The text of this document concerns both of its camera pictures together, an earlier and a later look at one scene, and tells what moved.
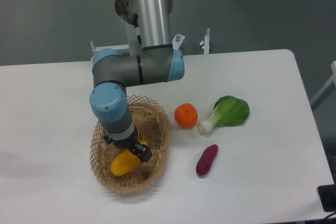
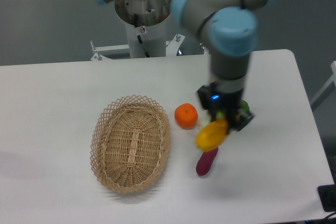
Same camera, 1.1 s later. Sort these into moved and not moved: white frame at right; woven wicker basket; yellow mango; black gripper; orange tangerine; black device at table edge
Moved: black gripper; yellow mango
Not moved: white frame at right; woven wicker basket; orange tangerine; black device at table edge
